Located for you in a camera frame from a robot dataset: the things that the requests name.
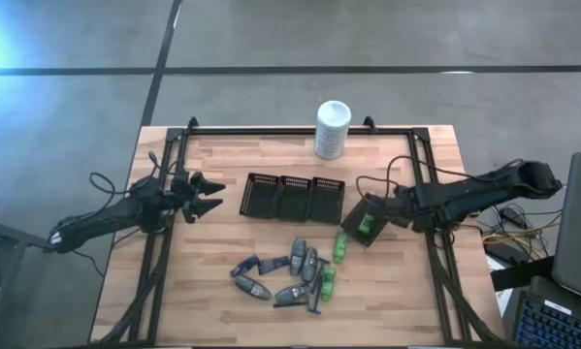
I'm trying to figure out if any black perforated plastic basket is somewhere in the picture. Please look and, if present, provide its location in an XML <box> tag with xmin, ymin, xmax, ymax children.
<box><xmin>239</xmin><ymin>173</ymin><xmax>281</xmax><ymax>219</ymax></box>
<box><xmin>308</xmin><ymin>176</ymin><xmax>346</xmax><ymax>226</ymax></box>
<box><xmin>340</xmin><ymin>192</ymin><xmax>393</xmax><ymax>247</ymax></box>
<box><xmin>275</xmin><ymin>174</ymin><xmax>315</xmax><ymax>223</ymax></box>

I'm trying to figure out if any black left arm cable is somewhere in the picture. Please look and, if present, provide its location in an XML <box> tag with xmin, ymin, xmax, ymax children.
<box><xmin>88</xmin><ymin>151</ymin><xmax>175</xmax><ymax>198</ymax></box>

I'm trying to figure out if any white wipes canister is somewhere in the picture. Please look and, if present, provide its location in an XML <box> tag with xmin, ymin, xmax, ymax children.
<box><xmin>313</xmin><ymin>100</ymin><xmax>353</xmax><ymax>161</ymax></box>

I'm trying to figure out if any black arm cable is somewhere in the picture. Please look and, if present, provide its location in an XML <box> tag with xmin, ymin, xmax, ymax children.
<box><xmin>355</xmin><ymin>154</ymin><xmax>525</xmax><ymax>201</ymax></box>
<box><xmin>88</xmin><ymin>151</ymin><xmax>175</xmax><ymax>198</ymax></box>

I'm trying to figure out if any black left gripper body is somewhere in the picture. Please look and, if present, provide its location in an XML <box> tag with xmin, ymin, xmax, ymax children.
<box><xmin>170</xmin><ymin>169</ymin><xmax>198</xmax><ymax>222</ymax></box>

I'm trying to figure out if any black power adapter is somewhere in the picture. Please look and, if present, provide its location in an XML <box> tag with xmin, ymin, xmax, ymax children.
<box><xmin>499</xmin><ymin>206</ymin><xmax>528</xmax><ymax>230</ymax></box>

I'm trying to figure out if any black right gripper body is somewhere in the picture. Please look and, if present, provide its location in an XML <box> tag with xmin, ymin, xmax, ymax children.
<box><xmin>385</xmin><ymin>186</ymin><xmax>420</xmax><ymax>229</ymax></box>

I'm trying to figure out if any black aluminium table frame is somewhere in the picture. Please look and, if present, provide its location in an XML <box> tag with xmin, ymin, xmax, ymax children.
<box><xmin>93</xmin><ymin>115</ymin><xmax>504</xmax><ymax>348</ymax></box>

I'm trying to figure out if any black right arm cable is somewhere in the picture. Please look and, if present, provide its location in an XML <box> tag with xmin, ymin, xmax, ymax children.
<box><xmin>355</xmin><ymin>154</ymin><xmax>525</xmax><ymax>201</ymax></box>

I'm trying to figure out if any backlit black keyboard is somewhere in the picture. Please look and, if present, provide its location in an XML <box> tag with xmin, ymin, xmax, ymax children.
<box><xmin>512</xmin><ymin>289</ymin><xmax>581</xmax><ymax>349</ymax></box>

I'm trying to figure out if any small green bottle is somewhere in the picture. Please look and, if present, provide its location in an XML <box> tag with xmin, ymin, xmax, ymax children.
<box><xmin>320</xmin><ymin>266</ymin><xmax>338</xmax><ymax>302</ymax></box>
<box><xmin>357</xmin><ymin>212</ymin><xmax>376</xmax><ymax>235</ymax></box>
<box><xmin>332</xmin><ymin>232</ymin><xmax>349</xmax><ymax>266</ymax></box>

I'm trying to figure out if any yellow cable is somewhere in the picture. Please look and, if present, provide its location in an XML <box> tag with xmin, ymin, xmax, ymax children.
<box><xmin>481</xmin><ymin>221</ymin><xmax>563</xmax><ymax>261</ymax></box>

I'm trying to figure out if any grey laptop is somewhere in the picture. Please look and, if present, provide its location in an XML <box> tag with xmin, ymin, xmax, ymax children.
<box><xmin>551</xmin><ymin>152</ymin><xmax>581</xmax><ymax>304</ymax></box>

